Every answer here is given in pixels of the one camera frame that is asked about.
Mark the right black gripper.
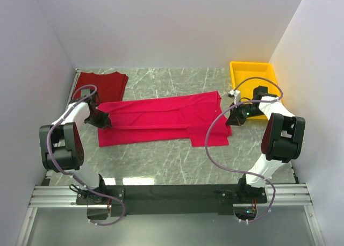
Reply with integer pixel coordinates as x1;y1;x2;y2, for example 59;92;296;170
226;100;264;126

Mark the pink t shirt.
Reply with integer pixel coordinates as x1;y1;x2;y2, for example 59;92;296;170
98;91;232;147

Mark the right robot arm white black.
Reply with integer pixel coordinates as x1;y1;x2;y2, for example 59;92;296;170
226;86;306;202

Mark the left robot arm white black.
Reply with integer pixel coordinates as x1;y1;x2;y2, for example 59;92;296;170
39;84;112;204

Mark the folded dark red t shirt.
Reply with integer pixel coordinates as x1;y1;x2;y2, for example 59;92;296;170
72;71;128;103

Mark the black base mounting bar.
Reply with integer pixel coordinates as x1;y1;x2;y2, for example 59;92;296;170
76;184;267;217

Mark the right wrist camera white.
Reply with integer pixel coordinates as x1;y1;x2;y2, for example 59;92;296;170
228;90;241;104

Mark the aluminium frame rail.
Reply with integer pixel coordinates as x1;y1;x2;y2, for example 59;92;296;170
16;68;314;246

